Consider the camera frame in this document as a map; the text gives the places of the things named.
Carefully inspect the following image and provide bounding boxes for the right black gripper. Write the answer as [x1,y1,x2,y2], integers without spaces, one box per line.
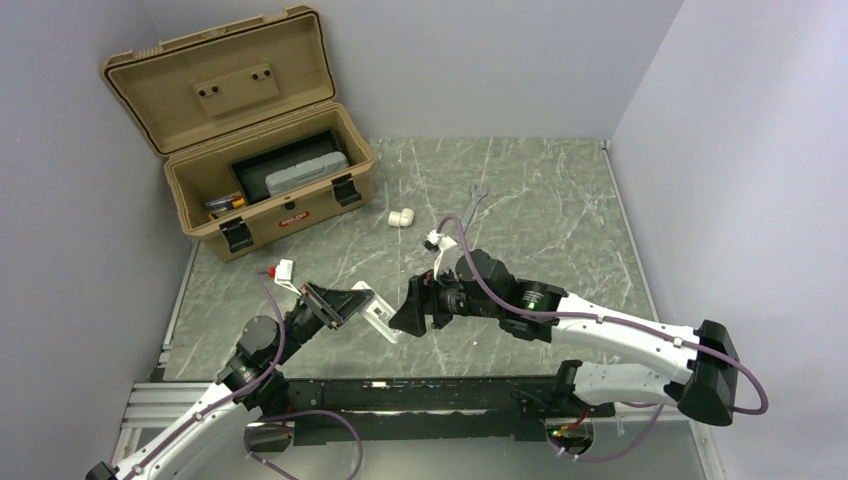
[389,260,502,336]

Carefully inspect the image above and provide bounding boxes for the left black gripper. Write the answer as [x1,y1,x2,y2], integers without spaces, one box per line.
[272,279,374,365]

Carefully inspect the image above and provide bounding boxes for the white battery cover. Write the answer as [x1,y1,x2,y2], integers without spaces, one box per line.
[363,301,396,334]

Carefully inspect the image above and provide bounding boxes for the white remote control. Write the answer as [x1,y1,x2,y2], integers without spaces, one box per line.
[352,281,400,344]

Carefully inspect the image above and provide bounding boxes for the white pvc elbow fitting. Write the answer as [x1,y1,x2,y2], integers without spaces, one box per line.
[387,208,415,228]

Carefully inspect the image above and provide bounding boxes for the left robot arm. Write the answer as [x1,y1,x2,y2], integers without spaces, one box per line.
[86,282,395,479]

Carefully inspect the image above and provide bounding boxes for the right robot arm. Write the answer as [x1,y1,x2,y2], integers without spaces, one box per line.
[388,250,739,426]

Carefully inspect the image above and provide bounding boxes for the grey plastic case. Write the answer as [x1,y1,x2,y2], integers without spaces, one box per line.
[265,151,349,197]

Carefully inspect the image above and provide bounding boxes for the silver open-end wrench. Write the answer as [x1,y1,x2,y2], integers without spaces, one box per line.
[461,183,489,230]

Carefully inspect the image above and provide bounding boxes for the black tray in toolbox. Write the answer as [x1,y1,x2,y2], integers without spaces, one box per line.
[229,129,350,204]

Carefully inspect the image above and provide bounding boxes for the tan plastic toolbox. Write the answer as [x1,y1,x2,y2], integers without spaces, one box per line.
[101,5,376,262]

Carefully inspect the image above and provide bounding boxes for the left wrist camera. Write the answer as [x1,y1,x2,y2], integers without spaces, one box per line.
[268,259,294,289]

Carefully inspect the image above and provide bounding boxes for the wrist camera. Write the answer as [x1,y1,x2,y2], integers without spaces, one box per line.
[268,259,294,289]
[424,230,463,284]

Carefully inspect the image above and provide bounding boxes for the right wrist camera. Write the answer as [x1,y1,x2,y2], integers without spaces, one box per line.
[424,230,463,284]

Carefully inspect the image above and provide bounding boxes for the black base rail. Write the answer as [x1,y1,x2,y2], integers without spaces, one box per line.
[289,375,614,446]

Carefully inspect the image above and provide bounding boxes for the purple base cable loop left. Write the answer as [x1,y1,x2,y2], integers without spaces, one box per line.
[243,409,364,480]

